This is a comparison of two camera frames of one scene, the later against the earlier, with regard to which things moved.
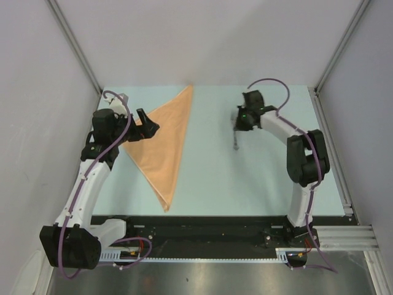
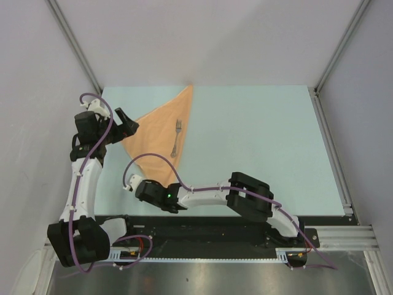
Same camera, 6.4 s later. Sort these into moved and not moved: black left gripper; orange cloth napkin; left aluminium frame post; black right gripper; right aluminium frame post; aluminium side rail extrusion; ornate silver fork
Moved: black right gripper; ornate silver fork; black left gripper
Not moved: orange cloth napkin; right aluminium frame post; aluminium side rail extrusion; left aluminium frame post
